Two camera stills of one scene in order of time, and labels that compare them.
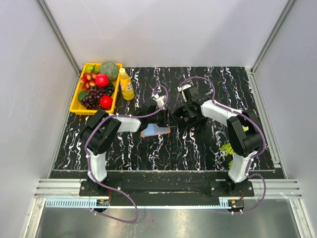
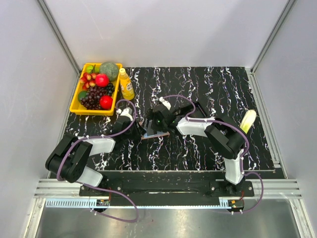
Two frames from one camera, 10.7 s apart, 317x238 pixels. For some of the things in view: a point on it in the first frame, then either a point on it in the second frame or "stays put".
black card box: (183, 118) stays put
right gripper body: (188, 104) -> (158, 126)
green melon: (111, 69) stays put
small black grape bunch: (110, 89) stays put
